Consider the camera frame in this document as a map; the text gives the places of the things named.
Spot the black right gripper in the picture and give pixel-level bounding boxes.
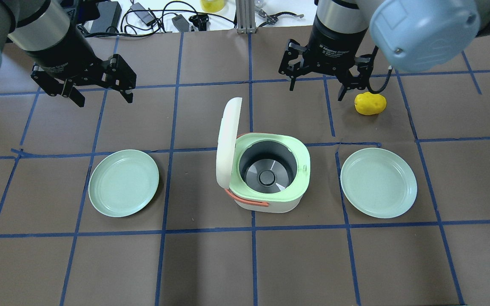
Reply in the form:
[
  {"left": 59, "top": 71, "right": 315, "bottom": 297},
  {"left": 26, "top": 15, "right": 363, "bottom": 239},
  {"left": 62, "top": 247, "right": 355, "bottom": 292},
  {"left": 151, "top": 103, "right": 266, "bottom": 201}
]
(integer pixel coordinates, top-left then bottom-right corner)
[{"left": 278, "top": 17, "right": 373, "bottom": 101}]

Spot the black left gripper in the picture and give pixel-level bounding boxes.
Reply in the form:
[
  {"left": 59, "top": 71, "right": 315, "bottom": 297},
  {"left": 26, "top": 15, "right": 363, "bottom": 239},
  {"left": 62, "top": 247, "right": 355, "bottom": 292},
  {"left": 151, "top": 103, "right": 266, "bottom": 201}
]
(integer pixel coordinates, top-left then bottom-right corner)
[{"left": 31, "top": 30, "right": 137, "bottom": 107}]

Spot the white green rice cooker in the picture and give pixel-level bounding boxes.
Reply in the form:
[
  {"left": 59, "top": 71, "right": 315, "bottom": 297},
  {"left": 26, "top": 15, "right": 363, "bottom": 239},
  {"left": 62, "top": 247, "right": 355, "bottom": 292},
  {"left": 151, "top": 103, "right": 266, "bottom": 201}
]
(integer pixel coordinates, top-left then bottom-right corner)
[{"left": 216, "top": 97, "right": 311, "bottom": 213}]

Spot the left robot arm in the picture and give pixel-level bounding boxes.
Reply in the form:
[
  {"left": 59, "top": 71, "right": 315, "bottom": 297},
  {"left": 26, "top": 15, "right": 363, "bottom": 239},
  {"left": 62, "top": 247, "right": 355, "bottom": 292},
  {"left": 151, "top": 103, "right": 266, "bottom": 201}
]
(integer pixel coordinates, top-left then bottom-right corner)
[{"left": 0, "top": 0, "right": 137, "bottom": 107}]

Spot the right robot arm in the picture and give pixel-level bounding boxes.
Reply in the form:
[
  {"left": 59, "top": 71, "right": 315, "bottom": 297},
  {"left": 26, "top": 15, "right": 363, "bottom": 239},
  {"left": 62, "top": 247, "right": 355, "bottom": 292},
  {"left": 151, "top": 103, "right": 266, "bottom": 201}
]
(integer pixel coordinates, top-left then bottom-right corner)
[{"left": 278, "top": 0, "right": 490, "bottom": 100}]

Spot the yellow potato toy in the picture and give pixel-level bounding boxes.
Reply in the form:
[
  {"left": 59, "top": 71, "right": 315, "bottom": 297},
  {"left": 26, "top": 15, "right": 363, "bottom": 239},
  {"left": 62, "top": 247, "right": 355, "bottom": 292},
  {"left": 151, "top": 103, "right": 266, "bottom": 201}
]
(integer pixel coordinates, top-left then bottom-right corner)
[{"left": 354, "top": 92, "right": 387, "bottom": 116}]

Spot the metal clamp tool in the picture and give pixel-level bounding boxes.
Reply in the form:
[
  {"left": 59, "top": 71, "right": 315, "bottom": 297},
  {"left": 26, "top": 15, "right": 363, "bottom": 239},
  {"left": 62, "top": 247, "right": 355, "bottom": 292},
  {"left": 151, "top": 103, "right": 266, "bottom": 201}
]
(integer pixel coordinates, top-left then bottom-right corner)
[{"left": 255, "top": 8, "right": 304, "bottom": 28}]

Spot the black power adapter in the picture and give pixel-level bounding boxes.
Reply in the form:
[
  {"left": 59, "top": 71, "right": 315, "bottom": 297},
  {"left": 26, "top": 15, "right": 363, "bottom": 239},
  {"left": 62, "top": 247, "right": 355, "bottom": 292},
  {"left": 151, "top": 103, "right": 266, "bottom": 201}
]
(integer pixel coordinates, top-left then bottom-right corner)
[{"left": 90, "top": 1, "right": 121, "bottom": 33}]

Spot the light green plate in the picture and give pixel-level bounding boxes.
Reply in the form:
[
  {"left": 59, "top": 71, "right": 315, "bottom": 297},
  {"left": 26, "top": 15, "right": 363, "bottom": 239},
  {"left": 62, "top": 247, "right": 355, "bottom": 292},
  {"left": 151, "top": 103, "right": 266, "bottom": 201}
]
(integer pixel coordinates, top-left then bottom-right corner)
[
  {"left": 88, "top": 149, "right": 160, "bottom": 218},
  {"left": 340, "top": 147, "right": 418, "bottom": 219}
]

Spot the small black charger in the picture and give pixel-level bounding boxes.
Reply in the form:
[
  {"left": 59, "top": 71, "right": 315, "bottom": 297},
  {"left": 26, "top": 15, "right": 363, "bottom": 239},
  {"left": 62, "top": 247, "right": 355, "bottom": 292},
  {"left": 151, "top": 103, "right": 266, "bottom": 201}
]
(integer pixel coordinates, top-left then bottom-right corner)
[{"left": 171, "top": 15, "right": 191, "bottom": 32}]

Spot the yellow cup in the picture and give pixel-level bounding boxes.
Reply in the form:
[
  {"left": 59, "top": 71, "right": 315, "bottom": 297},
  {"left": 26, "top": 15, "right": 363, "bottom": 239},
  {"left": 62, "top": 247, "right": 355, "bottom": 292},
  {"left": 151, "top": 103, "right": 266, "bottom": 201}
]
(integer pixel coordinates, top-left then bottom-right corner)
[{"left": 200, "top": 0, "right": 226, "bottom": 13}]

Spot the black cables bundle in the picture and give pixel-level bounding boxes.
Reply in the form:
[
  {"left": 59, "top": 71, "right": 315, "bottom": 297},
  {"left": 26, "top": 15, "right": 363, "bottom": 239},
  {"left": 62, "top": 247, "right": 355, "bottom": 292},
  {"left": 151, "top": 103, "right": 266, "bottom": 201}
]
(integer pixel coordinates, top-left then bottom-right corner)
[{"left": 120, "top": 0, "right": 236, "bottom": 37}]

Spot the aluminium profile post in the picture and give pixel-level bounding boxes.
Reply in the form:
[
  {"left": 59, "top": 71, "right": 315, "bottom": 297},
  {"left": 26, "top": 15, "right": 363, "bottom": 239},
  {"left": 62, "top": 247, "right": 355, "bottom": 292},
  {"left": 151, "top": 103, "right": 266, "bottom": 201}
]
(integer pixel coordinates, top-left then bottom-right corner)
[{"left": 235, "top": 0, "right": 257, "bottom": 34}]

